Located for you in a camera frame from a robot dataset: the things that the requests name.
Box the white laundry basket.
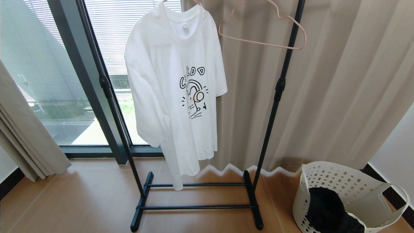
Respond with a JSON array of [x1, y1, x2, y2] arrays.
[[293, 161, 410, 233]]

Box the white printed t-shirt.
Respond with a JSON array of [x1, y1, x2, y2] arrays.
[[124, 0, 228, 191]]

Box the beige curtain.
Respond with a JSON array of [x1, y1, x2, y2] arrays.
[[0, 60, 71, 182], [181, 0, 414, 177]]

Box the black clothes rack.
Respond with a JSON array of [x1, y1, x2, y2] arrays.
[[76, 0, 306, 232]]

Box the pink clothes hanger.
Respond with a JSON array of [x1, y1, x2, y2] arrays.
[[162, 0, 202, 5], [218, 0, 307, 50]]

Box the window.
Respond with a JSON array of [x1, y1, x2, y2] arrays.
[[0, 0, 183, 165]]

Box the black shorts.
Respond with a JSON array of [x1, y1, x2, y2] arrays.
[[306, 187, 365, 233]]

